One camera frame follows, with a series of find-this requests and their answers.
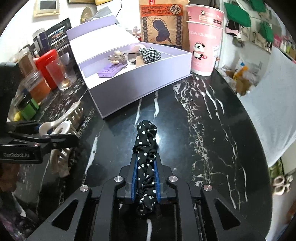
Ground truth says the pearl white claw clip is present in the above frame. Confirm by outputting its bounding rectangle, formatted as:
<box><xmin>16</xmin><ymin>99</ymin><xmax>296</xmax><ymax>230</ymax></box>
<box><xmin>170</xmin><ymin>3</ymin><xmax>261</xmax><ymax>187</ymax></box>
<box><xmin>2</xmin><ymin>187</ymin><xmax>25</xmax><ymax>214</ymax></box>
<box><xmin>39</xmin><ymin>101</ymin><xmax>83</xmax><ymax>178</ymax></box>

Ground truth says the black polka dot scrunchie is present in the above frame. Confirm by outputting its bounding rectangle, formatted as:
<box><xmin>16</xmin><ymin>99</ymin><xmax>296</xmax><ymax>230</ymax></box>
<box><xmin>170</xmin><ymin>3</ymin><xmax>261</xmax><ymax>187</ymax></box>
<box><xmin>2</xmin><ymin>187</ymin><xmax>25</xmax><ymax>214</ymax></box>
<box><xmin>132</xmin><ymin>120</ymin><xmax>158</xmax><ymax>215</ymax></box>

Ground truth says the flower decorated hair clip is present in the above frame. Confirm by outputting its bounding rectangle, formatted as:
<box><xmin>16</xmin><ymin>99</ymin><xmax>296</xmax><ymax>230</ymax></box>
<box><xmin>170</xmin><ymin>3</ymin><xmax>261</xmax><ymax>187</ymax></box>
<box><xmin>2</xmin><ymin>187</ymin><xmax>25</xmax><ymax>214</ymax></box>
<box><xmin>108</xmin><ymin>50</ymin><xmax>127</xmax><ymax>65</ymax></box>

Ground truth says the pink round compact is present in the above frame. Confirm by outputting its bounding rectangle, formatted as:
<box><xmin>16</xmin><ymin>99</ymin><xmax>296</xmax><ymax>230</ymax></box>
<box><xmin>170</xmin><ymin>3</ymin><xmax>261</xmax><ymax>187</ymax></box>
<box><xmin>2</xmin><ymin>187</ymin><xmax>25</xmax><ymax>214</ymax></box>
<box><xmin>130</xmin><ymin>45</ymin><xmax>140</xmax><ymax>53</ymax></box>

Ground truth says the checkered black white scrunchie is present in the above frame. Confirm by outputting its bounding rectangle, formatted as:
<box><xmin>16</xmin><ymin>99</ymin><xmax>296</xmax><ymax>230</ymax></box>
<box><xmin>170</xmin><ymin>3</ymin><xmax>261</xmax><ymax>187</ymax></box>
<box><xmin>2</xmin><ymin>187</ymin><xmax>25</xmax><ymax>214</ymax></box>
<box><xmin>139</xmin><ymin>47</ymin><xmax>162</xmax><ymax>64</ymax></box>

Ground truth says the person's left hand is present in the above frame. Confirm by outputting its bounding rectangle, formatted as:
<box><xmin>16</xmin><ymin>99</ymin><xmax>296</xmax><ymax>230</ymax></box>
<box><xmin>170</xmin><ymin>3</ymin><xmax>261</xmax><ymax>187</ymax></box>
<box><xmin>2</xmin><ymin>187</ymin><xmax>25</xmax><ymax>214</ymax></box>
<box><xmin>0</xmin><ymin>163</ymin><xmax>20</xmax><ymax>192</ymax></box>

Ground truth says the orange filled glass jar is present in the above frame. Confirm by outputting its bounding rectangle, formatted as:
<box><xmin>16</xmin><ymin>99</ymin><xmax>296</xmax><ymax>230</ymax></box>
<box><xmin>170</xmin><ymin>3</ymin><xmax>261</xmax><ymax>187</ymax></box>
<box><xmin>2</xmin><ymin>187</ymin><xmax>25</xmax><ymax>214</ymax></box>
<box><xmin>23</xmin><ymin>71</ymin><xmax>51</xmax><ymax>103</ymax></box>

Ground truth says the brown spice jar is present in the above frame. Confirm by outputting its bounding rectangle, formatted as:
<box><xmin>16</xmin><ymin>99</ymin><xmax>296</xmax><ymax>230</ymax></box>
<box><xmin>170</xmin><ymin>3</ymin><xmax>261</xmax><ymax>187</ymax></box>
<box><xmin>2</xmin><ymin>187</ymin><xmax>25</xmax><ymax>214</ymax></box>
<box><xmin>16</xmin><ymin>47</ymin><xmax>37</xmax><ymax>77</ymax></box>

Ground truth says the red bottle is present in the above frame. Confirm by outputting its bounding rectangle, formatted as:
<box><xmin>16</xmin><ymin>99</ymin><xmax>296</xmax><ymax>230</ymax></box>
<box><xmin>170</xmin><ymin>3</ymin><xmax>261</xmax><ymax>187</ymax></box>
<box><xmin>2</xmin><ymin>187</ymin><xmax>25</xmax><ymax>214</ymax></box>
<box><xmin>33</xmin><ymin>49</ymin><xmax>60</xmax><ymax>91</ymax></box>

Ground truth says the clear drinking glass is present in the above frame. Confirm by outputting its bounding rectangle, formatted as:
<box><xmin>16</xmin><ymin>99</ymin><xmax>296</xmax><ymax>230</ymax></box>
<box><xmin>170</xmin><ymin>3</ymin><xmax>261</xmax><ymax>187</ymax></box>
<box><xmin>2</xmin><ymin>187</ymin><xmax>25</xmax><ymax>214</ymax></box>
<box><xmin>46</xmin><ymin>53</ymin><xmax>77</xmax><ymax>91</ymax></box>

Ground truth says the purple hair clip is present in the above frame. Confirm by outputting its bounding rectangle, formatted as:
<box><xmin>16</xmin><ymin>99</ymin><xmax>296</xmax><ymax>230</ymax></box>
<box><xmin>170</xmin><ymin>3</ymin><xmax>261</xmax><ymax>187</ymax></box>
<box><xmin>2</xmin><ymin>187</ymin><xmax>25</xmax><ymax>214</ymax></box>
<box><xmin>97</xmin><ymin>63</ymin><xmax>127</xmax><ymax>78</ymax></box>

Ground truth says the black printed booklet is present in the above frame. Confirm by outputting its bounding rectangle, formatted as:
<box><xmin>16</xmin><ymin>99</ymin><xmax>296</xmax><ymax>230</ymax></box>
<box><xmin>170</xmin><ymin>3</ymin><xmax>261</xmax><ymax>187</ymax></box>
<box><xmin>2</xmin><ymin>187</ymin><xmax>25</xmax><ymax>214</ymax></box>
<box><xmin>46</xmin><ymin>18</ymin><xmax>72</xmax><ymax>51</ymax></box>

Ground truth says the lavender gift box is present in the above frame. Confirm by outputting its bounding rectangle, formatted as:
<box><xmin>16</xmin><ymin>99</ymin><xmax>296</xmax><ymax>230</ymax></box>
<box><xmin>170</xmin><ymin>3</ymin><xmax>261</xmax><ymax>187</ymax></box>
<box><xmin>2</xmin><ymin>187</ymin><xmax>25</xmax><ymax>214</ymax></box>
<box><xmin>66</xmin><ymin>15</ymin><xmax>192</xmax><ymax>118</ymax></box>

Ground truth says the gold rectangular hair clip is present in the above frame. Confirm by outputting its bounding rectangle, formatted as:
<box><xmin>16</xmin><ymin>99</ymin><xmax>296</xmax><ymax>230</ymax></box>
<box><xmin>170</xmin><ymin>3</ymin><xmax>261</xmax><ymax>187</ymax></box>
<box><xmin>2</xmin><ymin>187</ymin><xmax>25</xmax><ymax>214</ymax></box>
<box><xmin>135</xmin><ymin>56</ymin><xmax>145</xmax><ymax>68</ymax></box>

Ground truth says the light blue covered chair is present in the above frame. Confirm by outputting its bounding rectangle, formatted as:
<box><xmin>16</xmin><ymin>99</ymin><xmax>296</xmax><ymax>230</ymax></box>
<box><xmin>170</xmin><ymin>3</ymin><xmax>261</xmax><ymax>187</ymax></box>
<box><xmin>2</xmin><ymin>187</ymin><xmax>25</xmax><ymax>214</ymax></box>
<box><xmin>240</xmin><ymin>48</ymin><xmax>295</xmax><ymax>166</ymax></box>

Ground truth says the brown paper food bag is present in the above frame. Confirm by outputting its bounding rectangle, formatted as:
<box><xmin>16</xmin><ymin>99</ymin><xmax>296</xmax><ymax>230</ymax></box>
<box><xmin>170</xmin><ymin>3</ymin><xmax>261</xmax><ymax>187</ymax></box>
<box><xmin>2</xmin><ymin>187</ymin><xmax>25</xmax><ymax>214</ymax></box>
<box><xmin>139</xmin><ymin>0</ymin><xmax>190</xmax><ymax>51</ymax></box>

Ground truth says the lower pink panda cup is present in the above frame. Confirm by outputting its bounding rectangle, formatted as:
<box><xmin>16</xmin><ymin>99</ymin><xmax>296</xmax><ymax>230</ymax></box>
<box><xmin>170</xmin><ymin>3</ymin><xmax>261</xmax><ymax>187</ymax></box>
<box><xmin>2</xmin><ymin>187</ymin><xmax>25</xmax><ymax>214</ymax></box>
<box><xmin>187</xmin><ymin>21</ymin><xmax>223</xmax><ymax>76</ymax></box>

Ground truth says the upper pink paper cup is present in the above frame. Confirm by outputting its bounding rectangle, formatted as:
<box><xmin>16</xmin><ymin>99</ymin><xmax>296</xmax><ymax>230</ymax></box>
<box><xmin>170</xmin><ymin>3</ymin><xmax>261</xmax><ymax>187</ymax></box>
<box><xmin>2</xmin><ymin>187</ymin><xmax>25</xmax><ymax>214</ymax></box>
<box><xmin>186</xmin><ymin>4</ymin><xmax>224</xmax><ymax>29</ymax></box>

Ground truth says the green tote bag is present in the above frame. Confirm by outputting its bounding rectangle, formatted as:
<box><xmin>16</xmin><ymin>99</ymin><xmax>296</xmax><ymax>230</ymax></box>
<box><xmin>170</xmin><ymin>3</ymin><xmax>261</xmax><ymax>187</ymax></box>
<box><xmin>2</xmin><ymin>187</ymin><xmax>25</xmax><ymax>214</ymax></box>
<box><xmin>224</xmin><ymin>2</ymin><xmax>251</xmax><ymax>28</ymax></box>

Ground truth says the wall intercom panel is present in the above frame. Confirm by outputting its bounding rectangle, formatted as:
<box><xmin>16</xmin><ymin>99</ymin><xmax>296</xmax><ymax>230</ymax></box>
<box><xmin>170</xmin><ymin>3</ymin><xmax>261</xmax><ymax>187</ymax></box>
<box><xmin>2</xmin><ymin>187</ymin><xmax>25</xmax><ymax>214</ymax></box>
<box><xmin>33</xmin><ymin>0</ymin><xmax>60</xmax><ymax>17</ymax></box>

